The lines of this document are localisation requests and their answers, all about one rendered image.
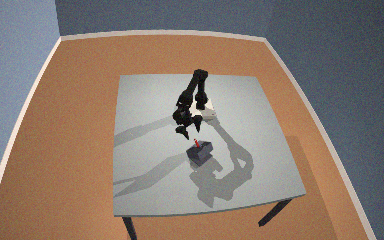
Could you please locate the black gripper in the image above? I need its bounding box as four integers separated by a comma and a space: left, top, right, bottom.
175, 113, 203, 140

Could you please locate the grey sloped panel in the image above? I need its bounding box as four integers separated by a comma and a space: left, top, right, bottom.
186, 141, 214, 167

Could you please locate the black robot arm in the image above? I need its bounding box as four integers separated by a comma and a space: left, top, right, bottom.
172, 69, 209, 126

